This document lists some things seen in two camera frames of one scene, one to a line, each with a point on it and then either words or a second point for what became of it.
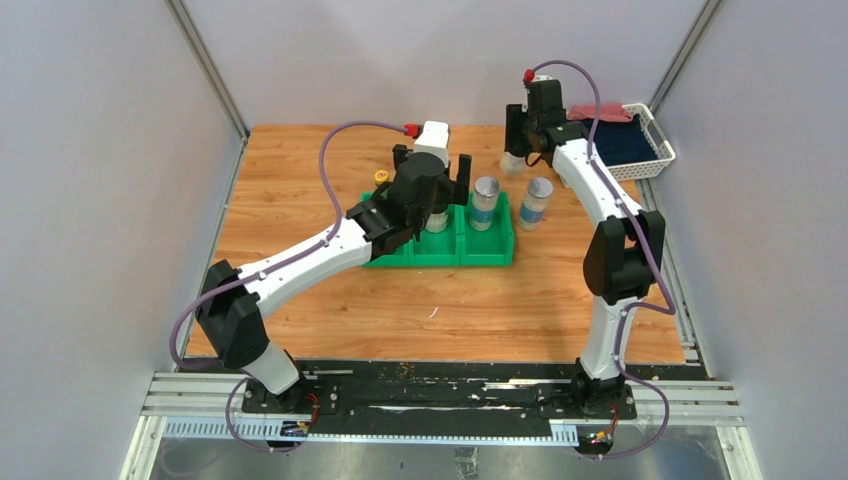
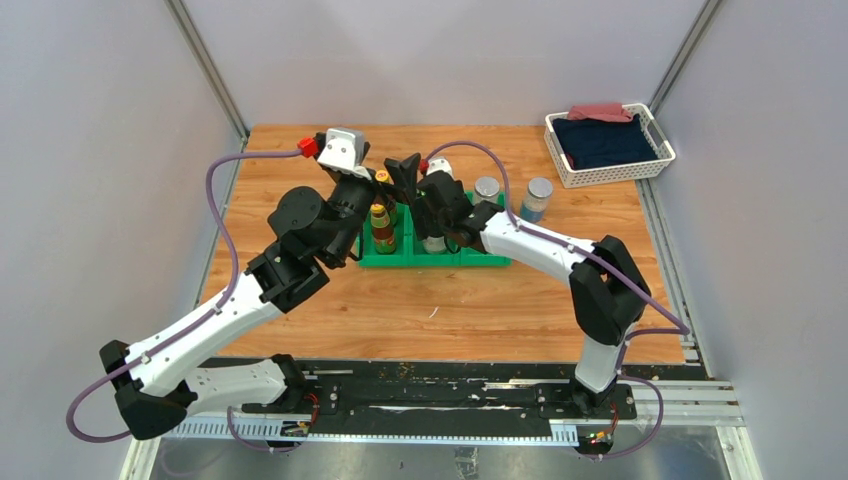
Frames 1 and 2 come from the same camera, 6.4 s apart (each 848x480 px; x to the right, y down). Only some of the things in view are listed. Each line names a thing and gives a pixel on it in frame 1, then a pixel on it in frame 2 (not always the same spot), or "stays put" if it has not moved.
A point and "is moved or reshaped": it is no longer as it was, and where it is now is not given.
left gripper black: x=451 y=190 -> x=403 y=173
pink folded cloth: x=611 y=113 stays put
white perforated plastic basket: x=658 y=139 stays put
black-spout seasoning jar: x=437 y=222 is moved or reshaped
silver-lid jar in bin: x=486 y=190 stays put
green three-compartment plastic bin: x=459 y=245 stays put
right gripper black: x=516 y=120 -> x=420 y=210
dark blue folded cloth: x=623 y=143 stays put
